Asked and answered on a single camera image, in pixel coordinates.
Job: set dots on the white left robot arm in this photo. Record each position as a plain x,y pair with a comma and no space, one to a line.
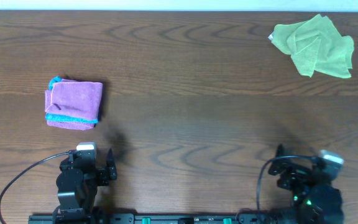
78,185

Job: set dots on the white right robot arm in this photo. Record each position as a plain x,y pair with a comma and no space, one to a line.
314,199

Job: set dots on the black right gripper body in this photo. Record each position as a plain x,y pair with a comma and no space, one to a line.
291,180

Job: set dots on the purple microfiber cloth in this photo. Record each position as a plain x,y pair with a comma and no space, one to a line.
73,99

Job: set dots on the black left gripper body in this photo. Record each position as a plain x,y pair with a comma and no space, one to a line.
103,173

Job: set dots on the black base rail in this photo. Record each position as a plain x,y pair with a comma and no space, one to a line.
129,218

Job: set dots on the folded purple cloth under blue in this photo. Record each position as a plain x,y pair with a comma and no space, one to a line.
71,125

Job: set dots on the green microfiber cloth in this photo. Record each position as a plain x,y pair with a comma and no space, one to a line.
315,45

